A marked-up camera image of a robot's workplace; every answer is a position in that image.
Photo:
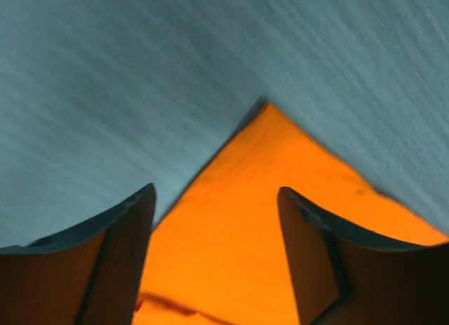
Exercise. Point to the orange t shirt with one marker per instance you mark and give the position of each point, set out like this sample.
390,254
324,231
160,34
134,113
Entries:
218,256

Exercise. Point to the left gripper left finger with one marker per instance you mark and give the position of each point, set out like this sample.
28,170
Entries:
87,274

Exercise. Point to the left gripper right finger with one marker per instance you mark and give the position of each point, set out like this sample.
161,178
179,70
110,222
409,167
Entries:
343,273

